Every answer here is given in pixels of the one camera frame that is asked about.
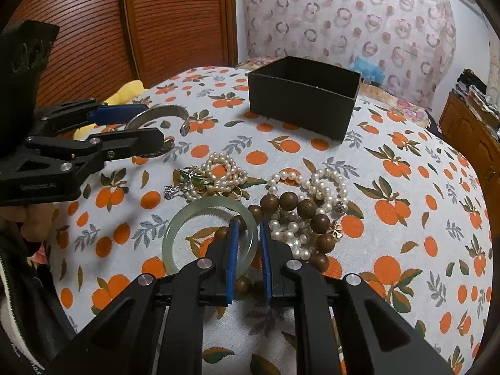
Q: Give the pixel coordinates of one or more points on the dark blue bed sheet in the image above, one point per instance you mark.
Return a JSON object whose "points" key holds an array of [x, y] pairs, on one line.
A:
{"points": [[435, 125]]}

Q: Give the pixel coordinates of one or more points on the silver cuff bangle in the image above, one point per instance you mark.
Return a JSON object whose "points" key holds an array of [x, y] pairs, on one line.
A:
{"points": [[164, 109]]}

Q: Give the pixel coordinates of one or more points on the brown slatted wooden wardrobe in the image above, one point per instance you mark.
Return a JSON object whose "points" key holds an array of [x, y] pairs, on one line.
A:
{"points": [[168, 19]]}

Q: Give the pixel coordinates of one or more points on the pale green jade bangle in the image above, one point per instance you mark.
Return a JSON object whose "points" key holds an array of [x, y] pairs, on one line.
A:
{"points": [[172, 238]]}

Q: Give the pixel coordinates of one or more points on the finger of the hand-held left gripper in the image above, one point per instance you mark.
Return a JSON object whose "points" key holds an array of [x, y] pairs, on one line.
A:
{"points": [[117, 112], [132, 140]]}

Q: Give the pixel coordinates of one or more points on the stack of folded clothes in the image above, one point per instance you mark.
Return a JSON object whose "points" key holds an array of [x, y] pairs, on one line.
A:
{"points": [[480, 97]]}

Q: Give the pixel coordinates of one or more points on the gold flower charm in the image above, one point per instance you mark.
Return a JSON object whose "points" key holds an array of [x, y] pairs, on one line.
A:
{"points": [[336, 230]]}

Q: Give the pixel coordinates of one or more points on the black box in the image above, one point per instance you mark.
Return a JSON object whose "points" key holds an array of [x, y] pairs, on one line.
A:
{"points": [[297, 101]]}

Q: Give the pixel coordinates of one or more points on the person's dark zip jacket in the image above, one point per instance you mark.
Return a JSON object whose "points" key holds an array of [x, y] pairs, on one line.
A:
{"points": [[23, 300]]}

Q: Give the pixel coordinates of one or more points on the person's left hand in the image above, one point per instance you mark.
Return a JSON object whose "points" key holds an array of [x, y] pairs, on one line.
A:
{"points": [[37, 220]]}

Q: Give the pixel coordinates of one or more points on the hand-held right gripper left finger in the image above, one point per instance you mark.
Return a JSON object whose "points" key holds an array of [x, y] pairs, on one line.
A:
{"points": [[233, 258]]}

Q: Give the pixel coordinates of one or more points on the yellow cloth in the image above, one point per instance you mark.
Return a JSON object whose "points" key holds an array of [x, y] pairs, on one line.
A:
{"points": [[129, 90]]}

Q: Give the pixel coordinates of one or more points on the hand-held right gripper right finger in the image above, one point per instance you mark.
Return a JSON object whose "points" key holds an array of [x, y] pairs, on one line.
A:
{"points": [[266, 261]]}

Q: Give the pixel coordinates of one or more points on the long wooden cabinet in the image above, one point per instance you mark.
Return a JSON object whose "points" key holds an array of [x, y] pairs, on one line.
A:
{"points": [[465, 132]]}

